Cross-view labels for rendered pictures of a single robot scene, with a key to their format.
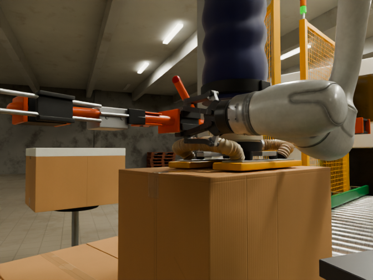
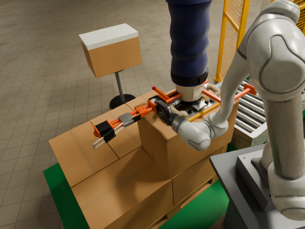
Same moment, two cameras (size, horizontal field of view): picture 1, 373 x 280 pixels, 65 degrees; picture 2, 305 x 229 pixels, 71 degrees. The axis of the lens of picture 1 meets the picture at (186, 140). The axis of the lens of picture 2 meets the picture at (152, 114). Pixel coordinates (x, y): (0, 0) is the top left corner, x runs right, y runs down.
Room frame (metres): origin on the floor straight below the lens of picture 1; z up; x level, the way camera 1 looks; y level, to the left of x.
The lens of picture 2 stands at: (-0.21, -0.19, 1.86)
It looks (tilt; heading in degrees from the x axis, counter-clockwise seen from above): 40 degrees down; 14
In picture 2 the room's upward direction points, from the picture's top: 7 degrees counter-clockwise
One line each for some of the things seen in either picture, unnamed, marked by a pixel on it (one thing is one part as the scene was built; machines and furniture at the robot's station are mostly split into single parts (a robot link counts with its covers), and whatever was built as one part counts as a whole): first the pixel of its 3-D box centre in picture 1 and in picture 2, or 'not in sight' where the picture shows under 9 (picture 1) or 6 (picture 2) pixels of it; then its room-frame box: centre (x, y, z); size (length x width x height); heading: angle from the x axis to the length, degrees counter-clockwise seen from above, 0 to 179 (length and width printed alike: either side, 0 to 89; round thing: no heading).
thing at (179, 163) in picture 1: (213, 159); not in sight; (1.04, -0.10, 0.97); 0.34 x 0.10 x 0.05; 134
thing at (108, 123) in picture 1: (107, 119); (126, 119); (0.65, 0.18, 1.07); 0.07 x 0.07 x 0.04; 44
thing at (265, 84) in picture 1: (235, 92); (189, 72); (0.97, -0.16, 1.19); 0.23 x 0.23 x 0.04
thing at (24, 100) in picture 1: (41, 111); (103, 129); (0.56, 0.28, 1.08); 0.08 x 0.07 x 0.05; 134
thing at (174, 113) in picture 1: (179, 122); (157, 103); (0.80, 0.02, 1.08); 0.10 x 0.08 x 0.06; 44
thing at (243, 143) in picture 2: not in sight; (216, 126); (1.26, -0.41, 0.48); 0.70 x 0.03 x 0.15; 45
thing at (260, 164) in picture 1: (261, 159); (198, 107); (0.90, -0.23, 0.97); 0.34 x 0.10 x 0.05; 134
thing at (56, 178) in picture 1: (75, 175); (111, 49); (2.17, 0.81, 0.82); 0.60 x 0.40 x 0.40; 126
